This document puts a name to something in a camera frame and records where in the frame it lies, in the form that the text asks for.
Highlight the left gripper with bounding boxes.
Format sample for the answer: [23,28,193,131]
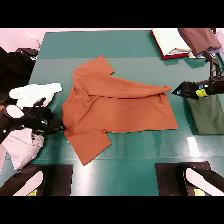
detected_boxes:
[35,111,67,135]

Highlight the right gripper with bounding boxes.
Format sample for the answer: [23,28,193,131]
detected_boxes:
[171,80,203,100]

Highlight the orange T-shirt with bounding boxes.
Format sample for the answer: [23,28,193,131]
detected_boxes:
[61,55,180,167]

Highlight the dark green garment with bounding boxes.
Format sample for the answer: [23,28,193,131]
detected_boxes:
[185,94,224,136]

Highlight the pale pink garment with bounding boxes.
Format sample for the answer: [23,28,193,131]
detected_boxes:
[0,127,46,172]

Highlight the brown garment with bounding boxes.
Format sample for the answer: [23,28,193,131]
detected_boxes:
[177,27,223,58]

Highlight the white and red garment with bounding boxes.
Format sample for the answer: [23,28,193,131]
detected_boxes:
[150,27,192,61]

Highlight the black garment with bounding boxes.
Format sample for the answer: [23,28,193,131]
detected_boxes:
[0,46,40,102]

